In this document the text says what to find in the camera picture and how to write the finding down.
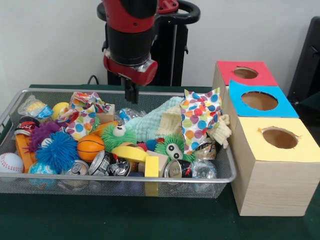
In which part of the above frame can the cream yellow waffle cloth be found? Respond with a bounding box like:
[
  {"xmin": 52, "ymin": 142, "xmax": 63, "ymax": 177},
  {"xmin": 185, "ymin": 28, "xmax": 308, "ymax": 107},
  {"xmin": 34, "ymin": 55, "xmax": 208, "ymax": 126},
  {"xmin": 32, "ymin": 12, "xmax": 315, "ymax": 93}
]
[{"xmin": 157, "ymin": 105, "xmax": 233, "ymax": 150}]

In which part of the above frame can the small orange basketball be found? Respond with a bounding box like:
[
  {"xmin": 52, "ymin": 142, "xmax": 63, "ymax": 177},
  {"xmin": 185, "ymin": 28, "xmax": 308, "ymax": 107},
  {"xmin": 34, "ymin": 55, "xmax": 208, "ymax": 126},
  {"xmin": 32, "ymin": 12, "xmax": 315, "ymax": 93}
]
[{"xmin": 76, "ymin": 134, "xmax": 106, "ymax": 162}]

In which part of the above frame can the yellow plastic block toy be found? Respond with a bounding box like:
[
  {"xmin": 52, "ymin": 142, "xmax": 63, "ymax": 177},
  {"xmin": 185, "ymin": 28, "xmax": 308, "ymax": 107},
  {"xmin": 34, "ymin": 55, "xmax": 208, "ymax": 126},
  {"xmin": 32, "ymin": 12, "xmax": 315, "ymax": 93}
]
[{"xmin": 111, "ymin": 145, "xmax": 161, "ymax": 178}]

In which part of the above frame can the orange plastic block toy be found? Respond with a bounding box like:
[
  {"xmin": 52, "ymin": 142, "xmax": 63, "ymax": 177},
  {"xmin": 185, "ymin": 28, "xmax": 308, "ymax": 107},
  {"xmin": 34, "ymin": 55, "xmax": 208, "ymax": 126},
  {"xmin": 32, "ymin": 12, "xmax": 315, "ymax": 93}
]
[{"xmin": 15, "ymin": 134, "xmax": 36, "ymax": 173}]

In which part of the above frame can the mint green waffle cloth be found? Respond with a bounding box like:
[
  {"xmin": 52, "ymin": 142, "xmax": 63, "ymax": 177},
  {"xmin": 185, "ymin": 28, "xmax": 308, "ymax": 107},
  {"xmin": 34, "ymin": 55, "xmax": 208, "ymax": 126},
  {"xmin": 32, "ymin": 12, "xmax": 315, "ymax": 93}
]
[{"xmin": 125, "ymin": 97, "xmax": 183, "ymax": 142}]

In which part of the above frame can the green spiky ball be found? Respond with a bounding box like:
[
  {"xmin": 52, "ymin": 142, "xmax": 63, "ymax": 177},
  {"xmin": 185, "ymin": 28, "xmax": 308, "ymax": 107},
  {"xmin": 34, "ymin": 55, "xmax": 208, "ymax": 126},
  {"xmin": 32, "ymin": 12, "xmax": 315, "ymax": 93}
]
[
  {"xmin": 155, "ymin": 135, "xmax": 196, "ymax": 163},
  {"xmin": 100, "ymin": 124, "xmax": 138, "ymax": 153}
]

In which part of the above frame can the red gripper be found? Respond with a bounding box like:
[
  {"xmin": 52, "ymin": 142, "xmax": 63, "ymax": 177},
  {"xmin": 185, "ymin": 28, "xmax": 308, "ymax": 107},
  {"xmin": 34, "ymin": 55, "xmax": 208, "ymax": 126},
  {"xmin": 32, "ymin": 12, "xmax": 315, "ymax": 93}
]
[{"xmin": 103, "ymin": 54, "xmax": 159, "ymax": 104}]

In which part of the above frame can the colourful patterned cloth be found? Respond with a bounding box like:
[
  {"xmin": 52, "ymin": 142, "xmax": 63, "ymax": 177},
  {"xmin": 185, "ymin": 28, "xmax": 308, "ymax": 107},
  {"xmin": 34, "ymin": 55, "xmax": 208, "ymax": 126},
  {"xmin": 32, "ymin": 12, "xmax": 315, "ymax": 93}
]
[
  {"xmin": 57, "ymin": 91, "xmax": 116, "ymax": 141},
  {"xmin": 180, "ymin": 88, "xmax": 223, "ymax": 153}
]

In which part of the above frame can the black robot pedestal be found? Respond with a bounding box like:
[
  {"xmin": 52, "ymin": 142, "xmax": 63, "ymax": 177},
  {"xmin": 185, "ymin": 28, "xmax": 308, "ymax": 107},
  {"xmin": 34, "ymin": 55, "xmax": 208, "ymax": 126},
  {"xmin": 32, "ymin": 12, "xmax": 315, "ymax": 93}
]
[{"xmin": 97, "ymin": 0, "xmax": 201, "ymax": 86}]

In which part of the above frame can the blue fuzzy ball with eyes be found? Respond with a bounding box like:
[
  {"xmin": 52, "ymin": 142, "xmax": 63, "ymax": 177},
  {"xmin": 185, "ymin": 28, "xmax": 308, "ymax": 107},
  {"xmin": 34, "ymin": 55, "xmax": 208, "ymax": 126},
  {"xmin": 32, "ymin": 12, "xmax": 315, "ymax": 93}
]
[{"xmin": 35, "ymin": 131, "xmax": 79, "ymax": 173}]

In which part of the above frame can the yellow ball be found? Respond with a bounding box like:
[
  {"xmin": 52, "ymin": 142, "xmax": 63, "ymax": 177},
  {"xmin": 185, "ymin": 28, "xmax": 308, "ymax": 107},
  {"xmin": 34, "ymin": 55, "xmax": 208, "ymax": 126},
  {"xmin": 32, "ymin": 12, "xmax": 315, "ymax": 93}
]
[{"xmin": 51, "ymin": 102, "xmax": 70, "ymax": 120}]

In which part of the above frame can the wooden box with three holes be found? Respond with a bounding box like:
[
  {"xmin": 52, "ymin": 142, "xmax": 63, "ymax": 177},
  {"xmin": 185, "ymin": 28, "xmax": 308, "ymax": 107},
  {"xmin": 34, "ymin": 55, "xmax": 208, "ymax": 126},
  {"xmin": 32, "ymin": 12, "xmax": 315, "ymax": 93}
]
[{"xmin": 211, "ymin": 61, "xmax": 320, "ymax": 217}]

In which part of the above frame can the black chair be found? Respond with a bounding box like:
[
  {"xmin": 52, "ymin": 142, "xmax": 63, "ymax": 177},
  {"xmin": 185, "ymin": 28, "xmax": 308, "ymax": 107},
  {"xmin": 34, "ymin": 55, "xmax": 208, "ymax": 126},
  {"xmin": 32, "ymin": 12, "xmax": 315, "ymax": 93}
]
[{"xmin": 287, "ymin": 16, "xmax": 320, "ymax": 132}]

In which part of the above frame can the black cable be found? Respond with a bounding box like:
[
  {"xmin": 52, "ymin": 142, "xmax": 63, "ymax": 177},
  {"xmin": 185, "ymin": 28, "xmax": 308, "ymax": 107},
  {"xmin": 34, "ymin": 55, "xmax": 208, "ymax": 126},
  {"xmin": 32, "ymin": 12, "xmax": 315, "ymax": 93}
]
[{"xmin": 87, "ymin": 75, "xmax": 101, "ymax": 86}]

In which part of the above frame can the red soda can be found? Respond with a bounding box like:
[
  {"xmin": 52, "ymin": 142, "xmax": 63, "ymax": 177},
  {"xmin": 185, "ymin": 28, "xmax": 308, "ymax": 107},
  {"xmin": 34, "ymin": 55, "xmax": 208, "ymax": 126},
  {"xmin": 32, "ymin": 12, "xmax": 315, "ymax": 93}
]
[{"xmin": 14, "ymin": 116, "xmax": 41, "ymax": 137}]

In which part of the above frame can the silver metal can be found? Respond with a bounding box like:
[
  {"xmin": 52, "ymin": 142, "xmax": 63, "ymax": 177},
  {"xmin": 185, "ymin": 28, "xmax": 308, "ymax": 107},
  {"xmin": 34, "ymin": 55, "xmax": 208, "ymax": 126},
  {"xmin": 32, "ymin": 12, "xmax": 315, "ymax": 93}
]
[{"xmin": 89, "ymin": 150, "xmax": 118, "ymax": 177}]

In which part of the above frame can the white baseball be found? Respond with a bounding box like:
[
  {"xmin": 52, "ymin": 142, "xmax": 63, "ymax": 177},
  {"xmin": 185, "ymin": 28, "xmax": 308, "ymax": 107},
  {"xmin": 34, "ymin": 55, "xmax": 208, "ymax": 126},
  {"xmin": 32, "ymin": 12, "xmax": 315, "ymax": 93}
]
[{"xmin": 0, "ymin": 152, "xmax": 24, "ymax": 174}]

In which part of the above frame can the purple spiky ball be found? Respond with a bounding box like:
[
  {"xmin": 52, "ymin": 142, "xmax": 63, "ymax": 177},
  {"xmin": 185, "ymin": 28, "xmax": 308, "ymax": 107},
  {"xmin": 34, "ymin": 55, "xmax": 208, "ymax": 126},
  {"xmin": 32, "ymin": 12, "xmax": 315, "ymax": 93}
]
[{"xmin": 26, "ymin": 121, "xmax": 61, "ymax": 152}]

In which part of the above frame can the dark green table cloth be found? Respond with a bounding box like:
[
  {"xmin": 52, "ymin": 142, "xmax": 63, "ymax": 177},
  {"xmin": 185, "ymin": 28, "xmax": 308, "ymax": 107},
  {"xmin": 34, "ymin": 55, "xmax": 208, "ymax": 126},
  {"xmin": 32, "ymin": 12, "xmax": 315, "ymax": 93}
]
[{"xmin": 0, "ymin": 84, "xmax": 320, "ymax": 240}]

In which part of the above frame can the shallow wire mesh bin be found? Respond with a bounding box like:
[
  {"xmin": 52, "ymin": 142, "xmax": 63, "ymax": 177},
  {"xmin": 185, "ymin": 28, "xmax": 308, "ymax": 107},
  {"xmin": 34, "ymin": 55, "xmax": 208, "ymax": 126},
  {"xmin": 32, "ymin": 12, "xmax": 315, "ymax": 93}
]
[{"xmin": 0, "ymin": 88, "xmax": 237, "ymax": 198}]

